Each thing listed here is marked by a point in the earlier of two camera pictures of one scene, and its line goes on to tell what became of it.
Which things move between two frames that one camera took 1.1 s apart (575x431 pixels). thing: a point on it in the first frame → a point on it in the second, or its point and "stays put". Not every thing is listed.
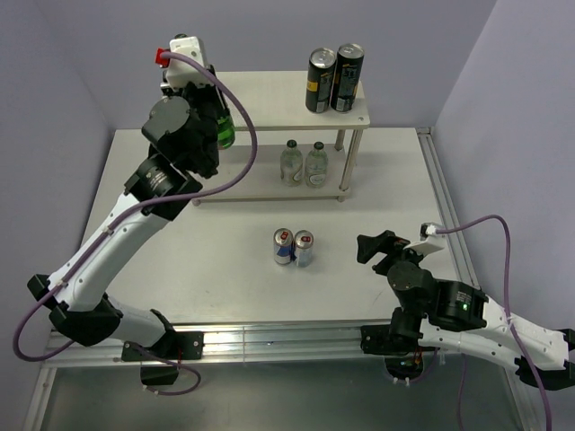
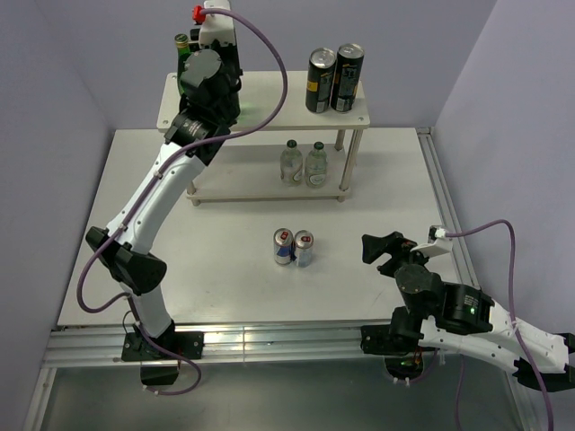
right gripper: (386, 242) stays put
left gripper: (209, 91) → (227, 48)
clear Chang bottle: (291, 165) stays put
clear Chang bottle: (316, 166) stays put
